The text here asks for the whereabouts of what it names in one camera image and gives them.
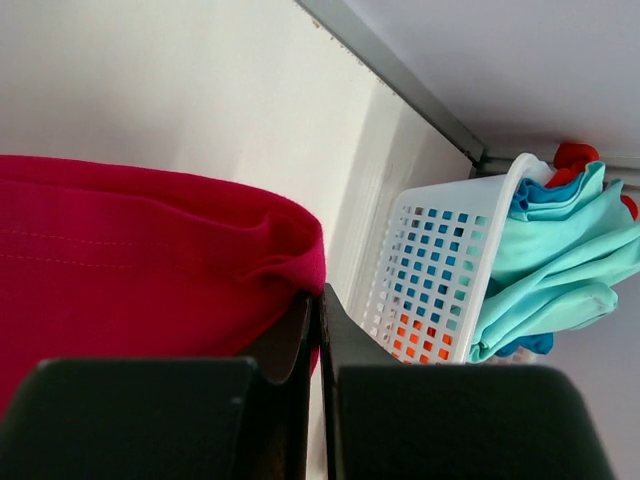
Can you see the turquoise t shirt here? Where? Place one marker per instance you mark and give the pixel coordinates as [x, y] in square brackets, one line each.
[550, 277]

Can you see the right aluminium corner post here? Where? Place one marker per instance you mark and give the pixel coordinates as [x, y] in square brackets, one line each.
[499, 78]

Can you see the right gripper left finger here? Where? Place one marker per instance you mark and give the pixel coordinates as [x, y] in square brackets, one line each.
[242, 417]

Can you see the white plastic basket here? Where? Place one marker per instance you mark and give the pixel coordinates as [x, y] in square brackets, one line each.
[439, 250]

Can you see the magenta t shirt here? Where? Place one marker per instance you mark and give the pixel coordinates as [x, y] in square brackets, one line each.
[102, 260]

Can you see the red t shirt in basket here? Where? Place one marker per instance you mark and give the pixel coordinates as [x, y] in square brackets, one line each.
[593, 199]

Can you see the blue t shirt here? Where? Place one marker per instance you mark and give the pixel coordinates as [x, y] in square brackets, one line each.
[532, 198]

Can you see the orange t shirt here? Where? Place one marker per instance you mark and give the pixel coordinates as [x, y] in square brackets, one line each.
[418, 340]

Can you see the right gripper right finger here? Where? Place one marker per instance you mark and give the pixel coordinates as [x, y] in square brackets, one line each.
[388, 420]

